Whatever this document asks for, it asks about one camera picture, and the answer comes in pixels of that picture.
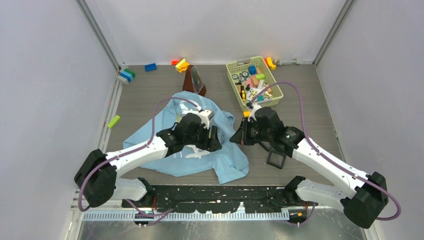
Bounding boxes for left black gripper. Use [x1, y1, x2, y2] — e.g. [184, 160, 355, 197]
[184, 122, 221, 152]

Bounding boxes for light blue printed t-shirt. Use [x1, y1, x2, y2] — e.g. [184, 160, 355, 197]
[141, 91, 249, 184]

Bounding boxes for stacked blue green bricks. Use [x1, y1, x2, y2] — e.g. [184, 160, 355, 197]
[116, 68, 136, 85]

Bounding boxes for brown metronome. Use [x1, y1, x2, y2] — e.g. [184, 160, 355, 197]
[182, 64, 207, 97]

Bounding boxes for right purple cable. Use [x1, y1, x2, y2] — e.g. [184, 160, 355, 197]
[248, 82, 402, 228]

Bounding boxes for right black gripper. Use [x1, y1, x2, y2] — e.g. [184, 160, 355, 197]
[230, 117, 272, 146]

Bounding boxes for yellow orange toy block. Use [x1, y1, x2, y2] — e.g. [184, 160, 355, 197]
[175, 58, 190, 73]

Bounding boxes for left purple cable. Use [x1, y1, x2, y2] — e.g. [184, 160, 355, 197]
[77, 96, 203, 226]

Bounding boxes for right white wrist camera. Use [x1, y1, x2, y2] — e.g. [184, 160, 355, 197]
[246, 102, 262, 122]

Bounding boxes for black square frame box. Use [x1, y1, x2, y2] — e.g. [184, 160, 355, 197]
[258, 141, 273, 152]
[266, 149, 287, 170]

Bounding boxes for blue toy brick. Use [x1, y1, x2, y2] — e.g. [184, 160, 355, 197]
[144, 63, 157, 72]

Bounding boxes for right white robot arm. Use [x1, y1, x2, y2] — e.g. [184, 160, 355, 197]
[230, 107, 389, 229]

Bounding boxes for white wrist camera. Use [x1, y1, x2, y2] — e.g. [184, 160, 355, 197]
[246, 102, 262, 122]
[197, 109, 215, 129]

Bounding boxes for green plastic basket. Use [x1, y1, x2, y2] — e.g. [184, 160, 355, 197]
[225, 56, 284, 112]

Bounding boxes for yellow red corner blocks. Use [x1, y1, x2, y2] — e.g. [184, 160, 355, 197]
[264, 57, 281, 70]

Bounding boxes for lime green toy brick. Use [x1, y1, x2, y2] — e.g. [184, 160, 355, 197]
[106, 115, 121, 129]

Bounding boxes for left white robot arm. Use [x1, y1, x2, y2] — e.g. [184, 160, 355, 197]
[74, 109, 222, 212]

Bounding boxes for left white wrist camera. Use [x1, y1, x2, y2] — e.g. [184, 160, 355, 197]
[197, 109, 215, 129]

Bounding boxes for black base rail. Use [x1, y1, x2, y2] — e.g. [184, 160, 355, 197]
[134, 185, 313, 214]

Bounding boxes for purple cable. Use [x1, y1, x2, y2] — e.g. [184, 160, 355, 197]
[248, 82, 402, 228]
[77, 96, 203, 226]

